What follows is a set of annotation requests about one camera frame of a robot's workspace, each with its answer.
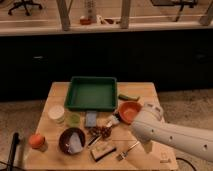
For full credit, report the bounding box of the orange bowl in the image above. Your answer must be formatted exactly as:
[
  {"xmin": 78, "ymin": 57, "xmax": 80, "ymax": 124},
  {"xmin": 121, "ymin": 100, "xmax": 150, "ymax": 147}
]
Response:
[{"xmin": 118, "ymin": 101, "xmax": 142, "ymax": 124}]

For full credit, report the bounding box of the blue sponge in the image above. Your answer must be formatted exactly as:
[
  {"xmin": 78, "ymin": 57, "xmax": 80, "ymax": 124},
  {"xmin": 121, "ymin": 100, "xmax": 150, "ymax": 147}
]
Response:
[{"xmin": 85, "ymin": 111, "xmax": 97, "ymax": 127}]

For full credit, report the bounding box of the orange lidded jar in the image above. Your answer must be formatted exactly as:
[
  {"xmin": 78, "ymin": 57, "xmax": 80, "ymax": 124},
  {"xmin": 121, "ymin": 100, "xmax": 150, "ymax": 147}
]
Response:
[{"xmin": 28, "ymin": 133, "xmax": 47, "ymax": 151}]

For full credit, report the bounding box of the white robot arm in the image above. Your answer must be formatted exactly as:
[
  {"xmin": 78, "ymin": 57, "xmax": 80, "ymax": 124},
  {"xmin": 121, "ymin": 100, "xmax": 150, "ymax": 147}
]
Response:
[{"xmin": 131, "ymin": 103, "xmax": 213, "ymax": 162}]

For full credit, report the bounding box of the dark brown bowl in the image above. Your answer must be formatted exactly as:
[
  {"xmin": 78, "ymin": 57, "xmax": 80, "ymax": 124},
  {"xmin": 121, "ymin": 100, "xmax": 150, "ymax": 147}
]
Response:
[{"xmin": 59, "ymin": 127, "xmax": 85, "ymax": 155}]

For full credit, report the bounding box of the black office chair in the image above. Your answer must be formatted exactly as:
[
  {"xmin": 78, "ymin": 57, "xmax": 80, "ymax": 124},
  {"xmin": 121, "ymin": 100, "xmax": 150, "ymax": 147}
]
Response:
[{"xmin": 8, "ymin": 0, "xmax": 43, "ymax": 16}]

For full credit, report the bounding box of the green plastic tray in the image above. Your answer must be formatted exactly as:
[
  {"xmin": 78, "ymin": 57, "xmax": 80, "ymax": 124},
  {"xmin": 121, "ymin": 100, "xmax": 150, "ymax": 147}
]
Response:
[{"xmin": 64, "ymin": 76, "xmax": 118, "ymax": 112}]

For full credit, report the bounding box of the white crumpled wrapper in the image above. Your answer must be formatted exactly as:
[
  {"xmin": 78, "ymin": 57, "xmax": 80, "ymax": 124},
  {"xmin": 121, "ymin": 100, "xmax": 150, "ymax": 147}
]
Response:
[{"xmin": 106, "ymin": 115, "xmax": 119, "ymax": 128}]

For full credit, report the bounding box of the red object on shelf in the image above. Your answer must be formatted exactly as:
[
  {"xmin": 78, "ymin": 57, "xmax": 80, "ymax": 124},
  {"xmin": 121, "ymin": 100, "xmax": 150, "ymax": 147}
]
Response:
[{"xmin": 79, "ymin": 16, "xmax": 92, "ymax": 25}]

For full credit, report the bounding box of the white cloth in bowl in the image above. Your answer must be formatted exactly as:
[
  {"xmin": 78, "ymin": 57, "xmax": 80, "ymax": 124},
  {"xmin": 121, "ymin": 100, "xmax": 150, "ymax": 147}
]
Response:
[{"xmin": 68, "ymin": 133, "xmax": 83, "ymax": 154}]

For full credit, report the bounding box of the black pole stand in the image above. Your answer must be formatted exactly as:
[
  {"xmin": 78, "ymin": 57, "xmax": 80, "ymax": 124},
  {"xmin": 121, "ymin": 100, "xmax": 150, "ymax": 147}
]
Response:
[{"xmin": 6, "ymin": 132, "xmax": 20, "ymax": 171}]

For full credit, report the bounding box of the silver metal fork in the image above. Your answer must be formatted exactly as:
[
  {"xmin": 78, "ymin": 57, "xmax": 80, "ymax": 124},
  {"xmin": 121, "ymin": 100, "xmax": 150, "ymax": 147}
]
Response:
[{"xmin": 116, "ymin": 141, "xmax": 140, "ymax": 161}]

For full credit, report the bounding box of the wooden block brush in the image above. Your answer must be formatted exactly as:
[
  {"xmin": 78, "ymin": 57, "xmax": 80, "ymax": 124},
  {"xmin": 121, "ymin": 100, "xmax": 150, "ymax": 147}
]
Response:
[{"xmin": 91, "ymin": 142, "xmax": 117, "ymax": 162}]

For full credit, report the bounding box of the green cucumber toy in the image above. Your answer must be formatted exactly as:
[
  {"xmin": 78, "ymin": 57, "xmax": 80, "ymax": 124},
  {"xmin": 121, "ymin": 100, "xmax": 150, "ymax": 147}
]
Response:
[{"xmin": 118, "ymin": 94, "xmax": 140, "ymax": 101}]

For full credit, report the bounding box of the black handled utensil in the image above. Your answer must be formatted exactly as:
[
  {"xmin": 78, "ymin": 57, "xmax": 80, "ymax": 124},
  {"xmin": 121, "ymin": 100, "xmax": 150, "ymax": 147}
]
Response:
[{"xmin": 87, "ymin": 135, "xmax": 102, "ymax": 148}]

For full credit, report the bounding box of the black cable on floor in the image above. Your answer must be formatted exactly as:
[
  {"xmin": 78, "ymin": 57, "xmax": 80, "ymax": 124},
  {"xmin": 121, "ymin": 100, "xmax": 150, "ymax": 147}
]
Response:
[{"xmin": 175, "ymin": 157, "xmax": 199, "ymax": 171}]

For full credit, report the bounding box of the brown grape bunch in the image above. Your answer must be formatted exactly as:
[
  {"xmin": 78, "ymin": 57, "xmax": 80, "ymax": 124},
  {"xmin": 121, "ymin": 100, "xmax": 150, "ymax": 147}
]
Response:
[{"xmin": 89, "ymin": 126, "xmax": 111, "ymax": 139}]

